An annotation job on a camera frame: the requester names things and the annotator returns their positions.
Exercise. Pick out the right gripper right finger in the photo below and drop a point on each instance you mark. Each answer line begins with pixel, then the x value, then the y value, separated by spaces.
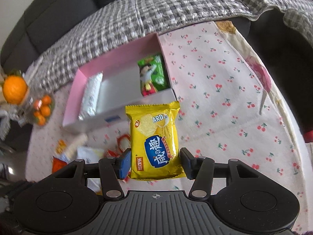
pixel 200 170

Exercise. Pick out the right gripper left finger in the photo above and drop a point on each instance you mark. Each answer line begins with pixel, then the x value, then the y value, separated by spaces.
pixel 112 170

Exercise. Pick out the yellow chip snack packet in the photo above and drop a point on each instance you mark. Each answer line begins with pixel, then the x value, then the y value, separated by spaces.
pixel 154 141

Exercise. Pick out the white black-text snack packet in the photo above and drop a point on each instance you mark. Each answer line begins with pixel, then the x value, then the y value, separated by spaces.
pixel 89 155

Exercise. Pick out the red white candy packet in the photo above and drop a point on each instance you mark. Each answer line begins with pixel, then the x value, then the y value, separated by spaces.
pixel 123 143

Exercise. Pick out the white rice cracker packet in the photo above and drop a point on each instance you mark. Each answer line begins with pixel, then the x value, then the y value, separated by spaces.
pixel 79 140

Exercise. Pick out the orange white small packet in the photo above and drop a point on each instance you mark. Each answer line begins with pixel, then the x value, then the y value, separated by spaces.
pixel 60 147

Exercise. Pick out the silver white snack packet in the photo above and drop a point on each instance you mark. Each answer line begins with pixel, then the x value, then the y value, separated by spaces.
pixel 90 96

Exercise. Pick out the cherry print tablecloth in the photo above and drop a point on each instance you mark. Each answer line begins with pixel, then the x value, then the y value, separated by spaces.
pixel 228 110

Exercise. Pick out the glass jar of mandarins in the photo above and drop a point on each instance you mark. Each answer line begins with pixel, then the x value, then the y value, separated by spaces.
pixel 38 109

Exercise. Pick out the pink white cardboard box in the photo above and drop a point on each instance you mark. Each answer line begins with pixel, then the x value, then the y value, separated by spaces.
pixel 120 85

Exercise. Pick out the green cartoon snack packet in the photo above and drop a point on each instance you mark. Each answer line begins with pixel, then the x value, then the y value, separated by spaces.
pixel 152 75

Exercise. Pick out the large orange jar lid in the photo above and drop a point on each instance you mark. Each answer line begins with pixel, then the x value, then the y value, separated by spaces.
pixel 14 89

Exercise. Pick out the grey checked sofa blanket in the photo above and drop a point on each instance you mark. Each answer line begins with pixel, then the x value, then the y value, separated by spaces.
pixel 122 21

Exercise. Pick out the dark grey sofa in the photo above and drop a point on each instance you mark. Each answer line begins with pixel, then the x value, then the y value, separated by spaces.
pixel 40 26

